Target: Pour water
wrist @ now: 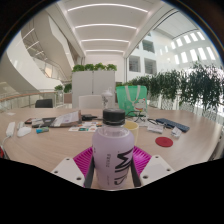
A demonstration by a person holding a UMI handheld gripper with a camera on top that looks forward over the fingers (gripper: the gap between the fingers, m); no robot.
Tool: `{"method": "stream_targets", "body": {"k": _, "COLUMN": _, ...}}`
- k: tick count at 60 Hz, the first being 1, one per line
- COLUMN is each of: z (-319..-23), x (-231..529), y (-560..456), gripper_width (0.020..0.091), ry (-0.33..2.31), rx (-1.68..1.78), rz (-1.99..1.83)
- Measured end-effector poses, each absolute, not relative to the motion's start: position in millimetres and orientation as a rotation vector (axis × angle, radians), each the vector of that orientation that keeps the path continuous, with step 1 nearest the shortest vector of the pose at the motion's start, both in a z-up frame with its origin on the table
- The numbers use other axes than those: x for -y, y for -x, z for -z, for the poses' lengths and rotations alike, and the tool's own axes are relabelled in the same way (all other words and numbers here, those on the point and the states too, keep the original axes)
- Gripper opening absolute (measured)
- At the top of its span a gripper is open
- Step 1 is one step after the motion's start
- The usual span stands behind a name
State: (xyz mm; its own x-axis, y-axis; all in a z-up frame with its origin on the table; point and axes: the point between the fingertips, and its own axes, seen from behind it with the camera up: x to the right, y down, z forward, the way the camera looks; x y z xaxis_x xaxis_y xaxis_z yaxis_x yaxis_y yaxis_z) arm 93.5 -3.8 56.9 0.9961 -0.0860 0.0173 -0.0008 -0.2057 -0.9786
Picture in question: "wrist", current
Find leafy green hedge row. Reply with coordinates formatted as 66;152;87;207
116;61;224;113

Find white computer mouse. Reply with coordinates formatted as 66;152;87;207
16;126;33;138

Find colourful sticker sheet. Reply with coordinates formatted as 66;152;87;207
68;121;103;133

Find pale yellow cup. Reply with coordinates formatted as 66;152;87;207
123;120;140;145

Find dark blue keyboard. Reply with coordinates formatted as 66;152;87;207
155;117;191;133

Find green cat-print tote bag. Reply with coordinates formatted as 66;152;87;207
115;85;149;117

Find purple drink bottle black cap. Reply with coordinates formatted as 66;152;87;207
91;108;136;190

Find clear plastic tumbler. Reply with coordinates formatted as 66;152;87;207
101;88;115;110

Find small clear plastic packet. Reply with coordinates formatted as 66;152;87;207
170;126;183;139

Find black power adapter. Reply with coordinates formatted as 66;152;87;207
81;114;98;122

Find white power strip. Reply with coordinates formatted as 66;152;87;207
5;121;17;138

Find tall white cabinet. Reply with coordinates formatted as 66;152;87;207
71;69;117;109

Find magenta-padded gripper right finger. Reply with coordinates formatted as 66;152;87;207
130;145;176;188

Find small black red case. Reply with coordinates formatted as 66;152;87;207
24;117;38;125

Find potted shrubs in wooden planter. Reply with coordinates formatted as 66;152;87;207
54;83;73;104

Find white printed card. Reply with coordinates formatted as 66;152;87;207
146;123;165;134

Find black flat pouch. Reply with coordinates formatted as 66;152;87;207
31;116;58;129

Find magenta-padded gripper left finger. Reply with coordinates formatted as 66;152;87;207
50;146;98;188

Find small teal marker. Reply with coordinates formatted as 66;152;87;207
35;126;50;134

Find flat round red coaster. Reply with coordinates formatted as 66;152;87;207
154;136;174;148

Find tangled black cables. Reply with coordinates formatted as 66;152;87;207
125;111;166;127

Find black office chair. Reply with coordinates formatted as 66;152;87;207
34;98;54;109

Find low green shrub row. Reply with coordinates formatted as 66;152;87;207
71;62;118;73

